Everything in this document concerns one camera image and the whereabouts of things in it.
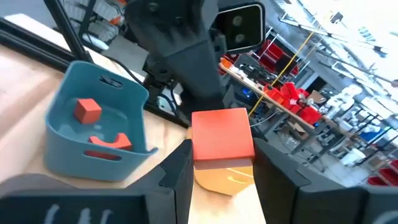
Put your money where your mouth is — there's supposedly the yellow plastic bin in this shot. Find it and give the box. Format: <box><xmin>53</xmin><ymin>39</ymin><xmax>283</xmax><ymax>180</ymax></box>
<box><xmin>193</xmin><ymin>164</ymin><xmax>256</xmax><ymax>197</ymax></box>

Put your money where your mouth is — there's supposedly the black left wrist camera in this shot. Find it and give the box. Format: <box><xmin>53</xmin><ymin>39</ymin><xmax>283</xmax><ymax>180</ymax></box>
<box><xmin>214</xmin><ymin>2</ymin><xmax>267</xmax><ymax>55</ymax></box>

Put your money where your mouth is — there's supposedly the red arch block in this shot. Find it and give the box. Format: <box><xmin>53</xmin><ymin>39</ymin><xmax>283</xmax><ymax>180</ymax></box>
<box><xmin>83</xmin><ymin>132</ymin><xmax>133</xmax><ymax>162</ymax></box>

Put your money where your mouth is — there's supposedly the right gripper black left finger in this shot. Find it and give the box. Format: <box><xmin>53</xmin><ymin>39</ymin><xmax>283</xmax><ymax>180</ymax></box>
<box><xmin>126</xmin><ymin>139</ymin><xmax>196</xmax><ymax>224</ymax></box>

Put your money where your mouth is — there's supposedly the long wooden workbench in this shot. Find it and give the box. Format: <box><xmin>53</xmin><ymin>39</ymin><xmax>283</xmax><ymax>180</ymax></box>
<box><xmin>219</xmin><ymin>60</ymin><xmax>317</xmax><ymax>130</ymax></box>

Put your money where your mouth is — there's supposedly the teal plastic bin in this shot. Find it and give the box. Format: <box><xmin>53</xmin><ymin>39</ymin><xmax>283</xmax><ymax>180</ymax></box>
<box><xmin>43</xmin><ymin>60</ymin><xmax>159</xmax><ymax>183</ymax></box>

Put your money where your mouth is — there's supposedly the metal storage shelf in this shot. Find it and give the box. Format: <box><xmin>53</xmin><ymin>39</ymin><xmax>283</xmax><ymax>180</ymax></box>
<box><xmin>60</xmin><ymin>0</ymin><xmax>130</xmax><ymax>50</ymax></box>

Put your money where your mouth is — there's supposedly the red storage bin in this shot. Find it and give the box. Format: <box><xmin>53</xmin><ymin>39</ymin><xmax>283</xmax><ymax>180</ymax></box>
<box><xmin>257</xmin><ymin>39</ymin><xmax>285</xmax><ymax>62</ymax></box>
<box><xmin>281</xmin><ymin>82</ymin><xmax>301</xmax><ymax>100</ymax></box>
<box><xmin>366</xmin><ymin>175</ymin><xmax>389</xmax><ymax>187</ymax></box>
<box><xmin>298</xmin><ymin>107</ymin><xmax>323</xmax><ymax>125</ymax></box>

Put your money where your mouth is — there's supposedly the black aluminium table frame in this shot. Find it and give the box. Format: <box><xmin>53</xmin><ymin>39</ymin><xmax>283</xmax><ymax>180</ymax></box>
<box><xmin>0</xmin><ymin>0</ymin><xmax>190</xmax><ymax>128</ymax></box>

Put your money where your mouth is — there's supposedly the red square block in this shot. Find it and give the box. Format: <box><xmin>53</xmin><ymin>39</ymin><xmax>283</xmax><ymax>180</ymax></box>
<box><xmin>191</xmin><ymin>107</ymin><xmax>256</xmax><ymax>171</ymax></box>

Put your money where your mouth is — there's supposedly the red cube block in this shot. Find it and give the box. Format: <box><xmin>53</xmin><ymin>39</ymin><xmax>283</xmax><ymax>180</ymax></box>
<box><xmin>73</xmin><ymin>98</ymin><xmax>103</xmax><ymax>125</ymax></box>

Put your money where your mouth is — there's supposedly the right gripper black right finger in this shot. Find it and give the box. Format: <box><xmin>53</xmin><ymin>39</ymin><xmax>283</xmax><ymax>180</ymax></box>
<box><xmin>252</xmin><ymin>138</ymin><xmax>371</xmax><ymax>224</ymax></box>

